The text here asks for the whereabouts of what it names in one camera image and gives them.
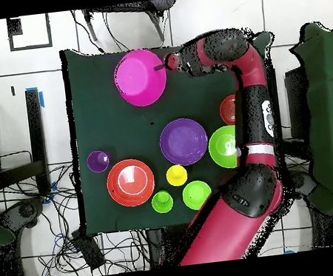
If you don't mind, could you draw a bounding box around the pink plastic bowl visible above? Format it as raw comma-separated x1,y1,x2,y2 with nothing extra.
111,46,171,111

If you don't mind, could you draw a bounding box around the purple plastic bowl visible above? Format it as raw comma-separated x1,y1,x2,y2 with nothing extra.
156,115,211,169

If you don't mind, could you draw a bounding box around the small red-orange plastic bowl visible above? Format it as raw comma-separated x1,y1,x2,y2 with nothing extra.
218,93,240,127

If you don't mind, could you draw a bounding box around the dark green tablecloth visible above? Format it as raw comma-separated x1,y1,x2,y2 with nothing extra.
59,26,292,238

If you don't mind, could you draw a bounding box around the large green plastic bowl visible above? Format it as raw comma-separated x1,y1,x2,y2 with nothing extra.
206,124,242,172

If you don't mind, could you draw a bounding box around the yellow plastic cup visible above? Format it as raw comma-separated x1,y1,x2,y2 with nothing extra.
164,163,189,189

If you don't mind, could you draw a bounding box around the purple plastic cup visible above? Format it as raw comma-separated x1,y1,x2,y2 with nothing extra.
85,149,113,175

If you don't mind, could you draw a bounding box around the large red-orange plastic bowl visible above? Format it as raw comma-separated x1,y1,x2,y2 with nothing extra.
104,156,158,210

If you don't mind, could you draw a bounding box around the blue tape strip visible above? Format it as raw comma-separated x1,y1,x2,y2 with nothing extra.
24,85,45,110

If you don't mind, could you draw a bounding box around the small green plastic bowl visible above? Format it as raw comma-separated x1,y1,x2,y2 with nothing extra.
181,178,215,212

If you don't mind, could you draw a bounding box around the green plastic cup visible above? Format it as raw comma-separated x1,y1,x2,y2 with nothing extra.
149,189,175,215

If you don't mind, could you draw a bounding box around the black metal stand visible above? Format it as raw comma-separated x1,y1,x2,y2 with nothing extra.
0,87,53,199
265,64,315,162

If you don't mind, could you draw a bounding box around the black power box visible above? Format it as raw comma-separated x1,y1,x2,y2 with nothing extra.
70,225,107,273

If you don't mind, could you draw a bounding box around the black chair base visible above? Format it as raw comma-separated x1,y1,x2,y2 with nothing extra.
0,195,51,247

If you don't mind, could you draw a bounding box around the black camera tripod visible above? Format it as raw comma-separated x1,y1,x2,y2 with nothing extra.
81,0,181,51

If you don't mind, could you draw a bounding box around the tangle of floor cables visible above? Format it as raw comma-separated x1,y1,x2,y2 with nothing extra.
0,153,158,276

